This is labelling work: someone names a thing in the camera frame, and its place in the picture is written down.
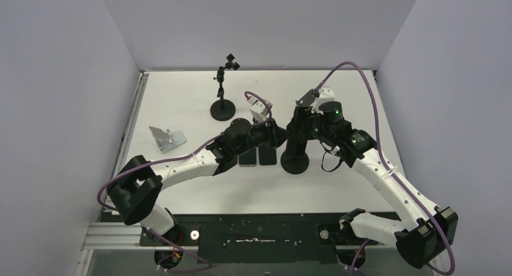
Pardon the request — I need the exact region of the black phone stand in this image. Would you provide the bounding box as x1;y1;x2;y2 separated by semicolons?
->
280;150;309;175
210;53;240;121

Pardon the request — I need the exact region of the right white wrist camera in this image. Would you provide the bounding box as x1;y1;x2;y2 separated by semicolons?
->
310;86;335;114

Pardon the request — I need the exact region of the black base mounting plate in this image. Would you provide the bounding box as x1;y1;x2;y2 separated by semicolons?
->
100;212;421;265

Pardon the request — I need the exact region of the aluminium rail left edge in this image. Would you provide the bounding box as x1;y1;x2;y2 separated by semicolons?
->
103;71;150;212

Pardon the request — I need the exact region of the brown base phone stand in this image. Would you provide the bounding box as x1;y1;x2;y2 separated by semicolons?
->
295;89;318;107

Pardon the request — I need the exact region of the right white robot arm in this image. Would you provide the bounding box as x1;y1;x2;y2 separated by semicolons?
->
282;101;458;269

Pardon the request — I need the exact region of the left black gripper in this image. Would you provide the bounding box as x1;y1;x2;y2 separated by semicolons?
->
235;114;291;157

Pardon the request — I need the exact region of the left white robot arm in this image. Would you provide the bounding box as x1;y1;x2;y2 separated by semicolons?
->
102;118;289;245

